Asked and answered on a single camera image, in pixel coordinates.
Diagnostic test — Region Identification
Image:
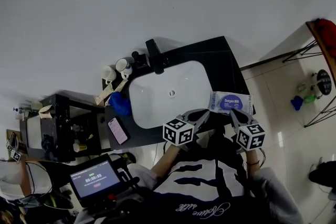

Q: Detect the black sink counter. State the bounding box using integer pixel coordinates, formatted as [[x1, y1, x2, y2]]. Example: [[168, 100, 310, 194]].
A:
[[101, 36, 253, 151]]

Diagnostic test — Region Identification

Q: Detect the wooden table with metal legs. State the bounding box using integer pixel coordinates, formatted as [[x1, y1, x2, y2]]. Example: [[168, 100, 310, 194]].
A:
[[281, 18, 336, 129]]

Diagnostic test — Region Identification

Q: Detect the blue cloth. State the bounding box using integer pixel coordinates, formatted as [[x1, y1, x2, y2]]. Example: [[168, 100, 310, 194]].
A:
[[108, 91, 132, 116]]

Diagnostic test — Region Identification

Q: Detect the person's left forearm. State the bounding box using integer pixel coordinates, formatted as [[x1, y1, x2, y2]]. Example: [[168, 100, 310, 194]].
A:
[[151, 143, 182, 179]]

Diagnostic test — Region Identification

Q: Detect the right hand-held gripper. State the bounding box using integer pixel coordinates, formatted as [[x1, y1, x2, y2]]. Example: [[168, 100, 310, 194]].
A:
[[229, 108, 266, 154]]

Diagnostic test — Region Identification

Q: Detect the black shelf unit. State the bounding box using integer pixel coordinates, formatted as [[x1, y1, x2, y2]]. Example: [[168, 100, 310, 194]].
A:
[[19, 93, 106, 162]]

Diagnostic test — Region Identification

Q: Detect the smartphone with pink screen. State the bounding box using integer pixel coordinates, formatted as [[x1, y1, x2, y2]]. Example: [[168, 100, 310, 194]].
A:
[[108, 116, 131, 145]]

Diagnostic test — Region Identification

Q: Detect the black shoe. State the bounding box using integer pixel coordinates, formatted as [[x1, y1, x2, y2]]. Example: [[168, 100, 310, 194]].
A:
[[308, 162, 336, 201]]

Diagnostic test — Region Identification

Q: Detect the white mug with blue print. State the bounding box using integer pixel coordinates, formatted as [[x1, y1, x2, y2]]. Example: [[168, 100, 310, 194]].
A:
[[115, 58, 133, 80]]

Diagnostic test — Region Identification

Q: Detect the plain white mug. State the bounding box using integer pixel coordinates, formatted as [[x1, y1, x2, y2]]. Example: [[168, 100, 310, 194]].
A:
[[100, 65, 117, 85]]

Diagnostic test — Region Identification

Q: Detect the small blue object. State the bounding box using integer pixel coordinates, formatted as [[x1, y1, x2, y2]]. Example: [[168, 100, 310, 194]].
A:
[[290, 95, 304, 111]]

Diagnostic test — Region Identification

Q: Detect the yellow cup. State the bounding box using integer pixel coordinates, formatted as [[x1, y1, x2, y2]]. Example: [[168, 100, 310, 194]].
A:
[[72, 142, 88, 153]]

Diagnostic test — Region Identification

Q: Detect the person's black and white shirt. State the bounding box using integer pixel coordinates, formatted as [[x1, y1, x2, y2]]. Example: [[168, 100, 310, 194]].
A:
[[75, 127, 304, 224]]

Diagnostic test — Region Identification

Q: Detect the white wet wipes pack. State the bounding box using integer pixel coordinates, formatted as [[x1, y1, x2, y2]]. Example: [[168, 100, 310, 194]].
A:
[[208, 91, 256, 115]]

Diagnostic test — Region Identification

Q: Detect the white sink basin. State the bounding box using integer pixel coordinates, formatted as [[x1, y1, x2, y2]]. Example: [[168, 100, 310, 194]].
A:
[[128, 60, 212, 130]]

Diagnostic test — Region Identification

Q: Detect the black round stool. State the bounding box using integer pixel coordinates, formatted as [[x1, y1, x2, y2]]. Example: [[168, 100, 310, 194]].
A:
[[316, 69, 332, 95]]

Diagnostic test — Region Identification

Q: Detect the black tablet with timer screen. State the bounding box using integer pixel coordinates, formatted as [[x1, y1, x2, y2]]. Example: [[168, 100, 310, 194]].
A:
[[69, 155, 123, 204]]

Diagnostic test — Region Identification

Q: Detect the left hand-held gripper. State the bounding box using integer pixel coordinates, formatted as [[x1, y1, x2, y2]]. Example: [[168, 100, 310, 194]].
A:
[[162, 109, 211, 152]]

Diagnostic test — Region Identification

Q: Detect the black faucet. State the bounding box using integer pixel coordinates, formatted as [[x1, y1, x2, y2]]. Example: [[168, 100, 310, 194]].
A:
[[145, 39, 166, 74]]

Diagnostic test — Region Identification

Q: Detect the black square holder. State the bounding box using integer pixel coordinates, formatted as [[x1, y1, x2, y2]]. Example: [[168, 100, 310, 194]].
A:
[[132, 51, 150, 69]]

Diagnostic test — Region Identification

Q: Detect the red cloth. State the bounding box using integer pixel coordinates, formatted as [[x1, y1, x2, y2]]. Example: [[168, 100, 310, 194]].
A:
[[316, 18, 336, 59]]

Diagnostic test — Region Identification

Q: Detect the person's right forearm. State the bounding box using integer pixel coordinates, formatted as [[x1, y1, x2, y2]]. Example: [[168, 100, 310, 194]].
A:
[[245, 148, 264, 179]]

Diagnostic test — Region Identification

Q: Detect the white box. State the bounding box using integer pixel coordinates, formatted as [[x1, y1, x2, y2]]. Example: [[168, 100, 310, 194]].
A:
[[25, 114, 45, 151]]

